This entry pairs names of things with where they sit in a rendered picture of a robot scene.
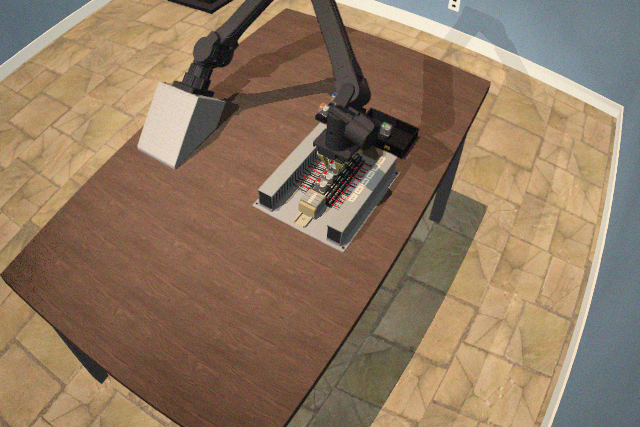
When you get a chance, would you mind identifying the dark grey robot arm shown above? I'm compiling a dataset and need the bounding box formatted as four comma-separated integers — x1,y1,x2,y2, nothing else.
172,0,380,150

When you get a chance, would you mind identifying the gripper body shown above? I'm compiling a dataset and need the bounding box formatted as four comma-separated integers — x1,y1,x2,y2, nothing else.
313,128,360,164

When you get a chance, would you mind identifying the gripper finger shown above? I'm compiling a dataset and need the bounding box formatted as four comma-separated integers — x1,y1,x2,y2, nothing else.
335,161,346,175
317,151,331,168

